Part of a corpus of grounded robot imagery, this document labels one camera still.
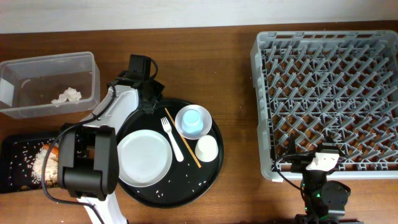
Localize white plastic fork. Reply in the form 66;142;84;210
161;117;184;162

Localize small white bowl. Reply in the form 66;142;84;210
175;105;212;140

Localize light blue cup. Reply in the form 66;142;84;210
182;109;204;134

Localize white plate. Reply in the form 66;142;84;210
118;129;173;187

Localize white tissue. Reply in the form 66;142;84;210
51;87;82;104

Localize white cup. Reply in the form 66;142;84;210
195;135;218;162

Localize orange carrot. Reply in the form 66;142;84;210
42;144;59;157

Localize rice and food scraps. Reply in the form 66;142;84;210
30;146;60;187

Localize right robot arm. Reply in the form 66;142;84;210
286;134;351;223

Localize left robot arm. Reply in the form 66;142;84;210
58;54;164;223

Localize grey dishwasher rack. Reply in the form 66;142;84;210
251;30;397;182

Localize round black serving tray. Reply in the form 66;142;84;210
117;99;224;208

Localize wooden chopstick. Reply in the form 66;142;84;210
164;108;202;169

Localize clear plastic bin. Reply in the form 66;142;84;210
1;52;100;119

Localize black rectangular tray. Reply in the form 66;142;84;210
1;132;58;194

